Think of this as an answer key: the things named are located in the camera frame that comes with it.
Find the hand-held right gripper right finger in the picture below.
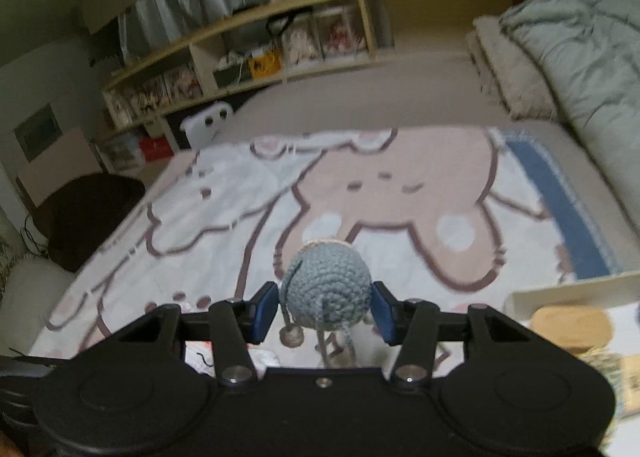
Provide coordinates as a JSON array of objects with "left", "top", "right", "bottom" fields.
[{"left": 371, "top": 281, "right": 534, "bottom": 386}]

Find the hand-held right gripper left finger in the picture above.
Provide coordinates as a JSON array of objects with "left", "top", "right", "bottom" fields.
[{"left": 117, "top": 281, "right": 281, "bottom": 386}]

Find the grey crochet doll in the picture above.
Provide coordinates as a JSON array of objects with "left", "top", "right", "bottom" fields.
[{"left": 279, "top": 237, "right": 374, "bottom": 369}]

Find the white shallow cardboard box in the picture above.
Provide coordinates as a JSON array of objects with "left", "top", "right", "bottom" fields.
[{"left": 502, "top": 271, "right": 640, "bottom": 443}]

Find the white cushion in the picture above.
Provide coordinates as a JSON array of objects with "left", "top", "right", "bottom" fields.
[{"left": 0, "top": 256, "right": 77, "bottom": 354}]

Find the printed cartoon blanket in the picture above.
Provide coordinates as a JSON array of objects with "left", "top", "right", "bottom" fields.
[{"left": 30, "top": 126, "right": 622, "bottom": 379}]

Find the dark brown round chair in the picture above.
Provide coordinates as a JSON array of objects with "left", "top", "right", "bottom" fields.
[{"left": 37, "top": 173, "right": 147, "bottom": 274}]

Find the oval wooden block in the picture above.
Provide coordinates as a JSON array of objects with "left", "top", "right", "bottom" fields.
[{"left": 530, "top": 306, "right": 615, "bottom": 351}]

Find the red box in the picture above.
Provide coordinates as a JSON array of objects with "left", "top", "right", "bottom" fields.
[{"left": 139, "top": 137, "right": 176, "bottom": 166}]

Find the clear storage bin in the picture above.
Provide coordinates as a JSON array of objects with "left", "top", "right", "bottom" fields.
[{"left": 102, "top": 132, "right": 144, "bottom": 173}]

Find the pink cabinet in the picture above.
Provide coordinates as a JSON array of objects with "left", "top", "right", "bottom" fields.
[{"left": 17, "top": 129, "right": 102, "bottom": 208}]

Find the multicolour yarn bundle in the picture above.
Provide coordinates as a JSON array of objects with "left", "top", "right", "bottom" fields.
[{"left": 582, "top": 344, "right": 626, "bottom": 390}]

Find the dark box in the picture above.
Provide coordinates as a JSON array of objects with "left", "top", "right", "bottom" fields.
[{"left": 212, "top": 64, "right": 254, "bottom": 88}]

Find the row of colourful boxes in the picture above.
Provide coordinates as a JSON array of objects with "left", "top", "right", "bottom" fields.
[{"left": 104, "top": 64, "right": 202, "bottom": 128}]

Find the orange bag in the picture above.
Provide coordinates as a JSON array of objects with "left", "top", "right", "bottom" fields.
[{"left": 248, "top": 51, "right": 284, "bottom": 80}]

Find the framed picture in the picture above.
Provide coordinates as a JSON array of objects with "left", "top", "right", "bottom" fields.
[{"left": 12, "top": 104, "right": 64, "bottom": 160}]

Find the clear display box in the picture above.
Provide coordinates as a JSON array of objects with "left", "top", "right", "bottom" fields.
[
  {"left": 320, "top": 9, "right": 369, "bottom": 58},
  {"left": 282, "top": 19, "right": 322, "bottom": 64}
]

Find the beige fuzzy pillow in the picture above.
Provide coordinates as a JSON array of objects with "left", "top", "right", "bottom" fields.
[{"left": 465, "top": 14, "right": 574, "bottom": 124}]

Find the long wooden shelf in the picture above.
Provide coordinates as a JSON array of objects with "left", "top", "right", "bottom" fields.
[{"left": 100, "top": 0, "right": 544, "bottom": 148}]

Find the grey duvet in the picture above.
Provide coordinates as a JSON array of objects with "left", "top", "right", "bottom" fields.
[{"left": 500, "top": 0, "right": 640, "bottom": 238}]

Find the black cable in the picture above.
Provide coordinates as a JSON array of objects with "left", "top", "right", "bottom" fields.
[{"left": 20, "top": 213, "right": 49, "bottom": 259}]

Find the bag with black handles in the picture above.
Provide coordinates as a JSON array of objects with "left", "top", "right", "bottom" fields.
[{"left": 265, "top": 12, "right": 302, "bottom": 40}]

